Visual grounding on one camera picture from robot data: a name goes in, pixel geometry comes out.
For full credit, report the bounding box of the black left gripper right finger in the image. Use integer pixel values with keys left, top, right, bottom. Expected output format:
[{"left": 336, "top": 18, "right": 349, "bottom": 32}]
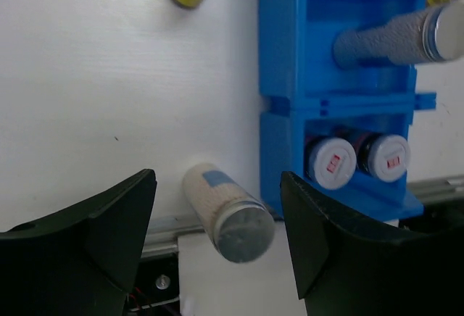
[{"left": 281, "top": 172, "right": 463, "bottom": 315}]

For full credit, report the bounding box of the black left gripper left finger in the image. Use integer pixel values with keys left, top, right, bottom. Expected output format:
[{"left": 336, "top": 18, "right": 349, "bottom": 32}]
[{"left": 1, "top": 169, "right": 157, "bottom": 315}]

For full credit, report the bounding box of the sauce jar white lid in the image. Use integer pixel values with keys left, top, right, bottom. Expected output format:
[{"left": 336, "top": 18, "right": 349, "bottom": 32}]
[
  {"left": 304, "top": 135, "right": 357, "bottom": 190},
  {"left": 355, "top": 133, "right": 411, "bottom": 183}
]

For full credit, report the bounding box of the white bead jar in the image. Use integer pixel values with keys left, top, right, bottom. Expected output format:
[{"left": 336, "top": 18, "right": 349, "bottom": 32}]
[
  {"left": 182, "top": 163, "right": 275, "bottom": 264},
  {"left": 333, "top": 0, "right": 463, "bottom": 69}
]

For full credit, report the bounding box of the blue three-compartment plastic bin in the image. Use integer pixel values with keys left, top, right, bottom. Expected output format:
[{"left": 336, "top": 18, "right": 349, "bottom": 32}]
[{"left": 258, "top": 0, "right": 436, "bottom": 215}]

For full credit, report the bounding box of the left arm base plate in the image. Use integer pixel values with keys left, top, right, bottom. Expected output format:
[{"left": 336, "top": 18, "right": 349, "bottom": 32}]
[{"left": 123, "top": 253, "right": 181, "bottom": 316}]

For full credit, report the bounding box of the aluminium table edge rail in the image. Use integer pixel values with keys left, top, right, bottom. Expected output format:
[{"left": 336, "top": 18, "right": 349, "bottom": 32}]
[{"left": 141, "top": 175, "right": 463, "bottom": 260}]

